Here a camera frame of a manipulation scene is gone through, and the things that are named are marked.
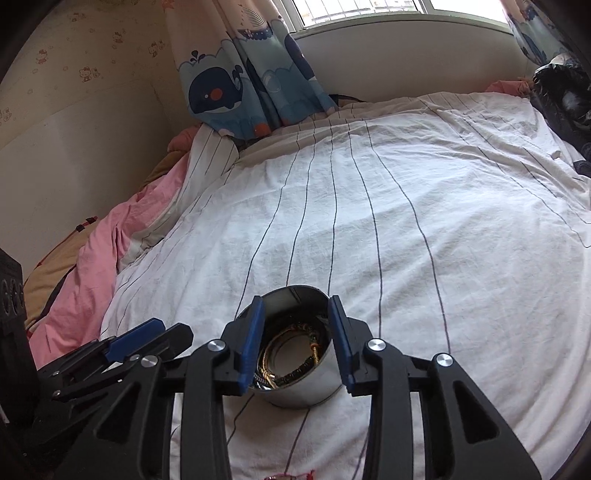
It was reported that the window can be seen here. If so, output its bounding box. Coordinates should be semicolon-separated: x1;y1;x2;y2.
286;0;513;33

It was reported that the dark beaded bracelet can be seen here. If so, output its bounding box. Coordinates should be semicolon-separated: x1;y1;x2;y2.
272;342;326;386

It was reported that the dark clothing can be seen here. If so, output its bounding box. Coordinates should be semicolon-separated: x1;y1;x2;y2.
573;143;591;182

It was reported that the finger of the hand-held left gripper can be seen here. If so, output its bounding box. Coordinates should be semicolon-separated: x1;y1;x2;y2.
92;318;166;366
53;323;195;402

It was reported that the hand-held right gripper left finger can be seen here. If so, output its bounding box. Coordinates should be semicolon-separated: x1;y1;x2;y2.
55;295;267;480

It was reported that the black plastic bag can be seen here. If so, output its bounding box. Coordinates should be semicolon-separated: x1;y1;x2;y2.
529;53;591;160

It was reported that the pink cloth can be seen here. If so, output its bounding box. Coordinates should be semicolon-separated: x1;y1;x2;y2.
485;76;534;97

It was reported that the white striped duvet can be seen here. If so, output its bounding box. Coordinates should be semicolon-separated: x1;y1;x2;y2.
99;90;591;480

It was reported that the whale print curtain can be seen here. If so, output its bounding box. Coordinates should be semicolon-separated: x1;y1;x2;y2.
501;0;578;70
159;0;340;141

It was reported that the gold bangle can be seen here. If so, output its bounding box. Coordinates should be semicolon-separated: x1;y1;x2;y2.
257;324;331;391

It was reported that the pink blanket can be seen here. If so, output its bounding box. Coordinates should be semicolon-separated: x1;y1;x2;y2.
28;124;204;370

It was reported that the silver round tin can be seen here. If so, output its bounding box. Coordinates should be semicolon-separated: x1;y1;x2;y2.
233;285;349;409

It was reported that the tan cloth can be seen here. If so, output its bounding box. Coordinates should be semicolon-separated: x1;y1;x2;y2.
23;217;100;324

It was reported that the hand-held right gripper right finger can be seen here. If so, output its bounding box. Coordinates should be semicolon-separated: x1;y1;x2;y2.
327;294;543;480

